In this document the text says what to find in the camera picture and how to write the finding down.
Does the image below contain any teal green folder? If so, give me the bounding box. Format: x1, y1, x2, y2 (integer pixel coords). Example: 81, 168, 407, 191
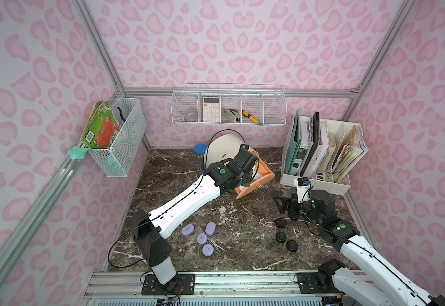
284, 111, 302, 175

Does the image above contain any black earphone case upper left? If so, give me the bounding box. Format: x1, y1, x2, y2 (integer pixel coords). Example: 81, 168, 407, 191
274, 218, 287, 229

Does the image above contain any round metal tin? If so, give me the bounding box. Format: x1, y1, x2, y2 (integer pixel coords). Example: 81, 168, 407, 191
183, 111, 199, 122

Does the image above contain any blue lid pencil jar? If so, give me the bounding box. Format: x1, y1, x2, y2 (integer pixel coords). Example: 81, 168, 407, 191
193, 144, 207, 176

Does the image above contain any mint green wall hook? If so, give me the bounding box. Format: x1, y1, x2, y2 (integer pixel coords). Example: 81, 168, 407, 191
67, 146, 90, 161

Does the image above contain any purple earphone case far left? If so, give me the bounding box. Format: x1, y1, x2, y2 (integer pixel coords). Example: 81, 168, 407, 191
182, 224, 195, 237

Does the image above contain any black earphone case lower left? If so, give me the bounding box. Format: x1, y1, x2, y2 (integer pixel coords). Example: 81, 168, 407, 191
275, 231, 287, 243

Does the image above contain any pink white calculator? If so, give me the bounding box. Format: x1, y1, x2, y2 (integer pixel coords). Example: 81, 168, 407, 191
202, 96, 221, 123

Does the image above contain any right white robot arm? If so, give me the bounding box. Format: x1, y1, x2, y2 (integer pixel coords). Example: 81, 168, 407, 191
275, 187, 445, 305

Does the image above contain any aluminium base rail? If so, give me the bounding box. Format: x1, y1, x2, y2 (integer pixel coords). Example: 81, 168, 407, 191
81, 270, 358, 305

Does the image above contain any purple earphone case upper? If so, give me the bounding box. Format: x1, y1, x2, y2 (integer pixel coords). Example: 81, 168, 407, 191
205, 222, 216, 237

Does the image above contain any grey stapler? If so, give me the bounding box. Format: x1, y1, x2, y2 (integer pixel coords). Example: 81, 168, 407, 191
222, 108, 241, 124

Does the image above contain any black item in basket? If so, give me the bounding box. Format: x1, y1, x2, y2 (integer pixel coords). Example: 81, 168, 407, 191
117, 107, 126, 123

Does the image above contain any purple earphone case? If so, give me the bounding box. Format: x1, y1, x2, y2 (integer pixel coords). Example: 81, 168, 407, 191
197, 233, 208, 246
182, 224, 195, 237
202, 244, 214, 257
205, 222, 216, 237

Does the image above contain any white mesh wall basket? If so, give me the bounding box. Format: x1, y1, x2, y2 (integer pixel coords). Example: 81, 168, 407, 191
89, 98, 147, 178

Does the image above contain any orange top drawer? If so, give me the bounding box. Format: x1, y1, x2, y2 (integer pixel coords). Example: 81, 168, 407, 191
235, 151, 275, 200

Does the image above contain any purple earphone case bottom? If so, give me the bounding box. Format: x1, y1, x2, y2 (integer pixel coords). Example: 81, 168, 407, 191
202, 244, 214, 257

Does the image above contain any white wire wall shelf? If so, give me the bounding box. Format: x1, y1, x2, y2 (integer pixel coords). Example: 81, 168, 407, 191
170, 83, 287, 126

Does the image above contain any white pink book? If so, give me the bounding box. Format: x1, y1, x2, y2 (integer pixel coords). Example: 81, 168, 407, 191
304, 119, 329, 178

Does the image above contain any white file organizer box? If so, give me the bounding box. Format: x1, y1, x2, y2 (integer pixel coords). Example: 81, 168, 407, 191
281, 113, 363, 196

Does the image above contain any black binder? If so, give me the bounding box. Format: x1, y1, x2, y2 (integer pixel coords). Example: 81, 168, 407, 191
300, 112, 321, 177

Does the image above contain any white round drawer cabinet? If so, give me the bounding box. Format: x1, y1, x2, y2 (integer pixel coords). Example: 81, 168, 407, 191
205, 131, 245, 167

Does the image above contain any black earphone case lower right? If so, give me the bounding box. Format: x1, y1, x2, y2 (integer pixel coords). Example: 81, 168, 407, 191
286, 240, 299, 252

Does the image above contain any stack of magazines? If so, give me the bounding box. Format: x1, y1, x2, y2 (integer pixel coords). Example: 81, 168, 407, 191
316, 121, 369, 184

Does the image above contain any yellow black utility knife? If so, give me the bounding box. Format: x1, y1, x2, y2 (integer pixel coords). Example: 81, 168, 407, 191
242, 110, 260, 124

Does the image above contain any green red booklet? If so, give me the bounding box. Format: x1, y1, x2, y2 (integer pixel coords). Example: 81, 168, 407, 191
81, 101, 121, 149

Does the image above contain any purple earphone case middle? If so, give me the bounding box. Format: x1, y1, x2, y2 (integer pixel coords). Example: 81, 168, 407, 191
197, 233, 208, 246

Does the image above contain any black earphone case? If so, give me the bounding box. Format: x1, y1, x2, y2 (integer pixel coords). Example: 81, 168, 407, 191
275, 231, 287, 243
274, 218, 287, 229
286, 240, 299, 252

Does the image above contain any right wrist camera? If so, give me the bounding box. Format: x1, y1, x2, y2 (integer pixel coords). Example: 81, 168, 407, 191
295, 177, 312, 203

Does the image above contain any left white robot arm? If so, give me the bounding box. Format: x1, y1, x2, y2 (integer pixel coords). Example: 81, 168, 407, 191
107, 144, 259, 286

